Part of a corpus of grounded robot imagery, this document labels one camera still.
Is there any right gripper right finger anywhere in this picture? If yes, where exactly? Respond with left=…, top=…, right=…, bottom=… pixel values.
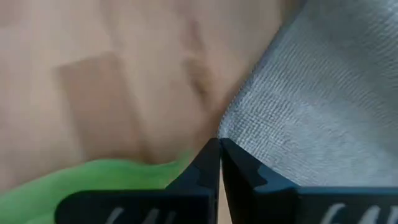
left=220, top=138, right=398, bottom=224

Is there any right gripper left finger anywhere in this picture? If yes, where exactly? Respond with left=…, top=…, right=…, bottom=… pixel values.
left=54, top=138, right=221, bottom=224

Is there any grey microfiber towel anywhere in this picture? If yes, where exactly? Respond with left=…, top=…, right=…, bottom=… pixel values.
left=217, top=0, right=398, bottom=188

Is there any grass green microfiber towel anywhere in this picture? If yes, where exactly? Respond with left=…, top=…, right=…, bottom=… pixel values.
left=0, top=151, right=195, bottom=224

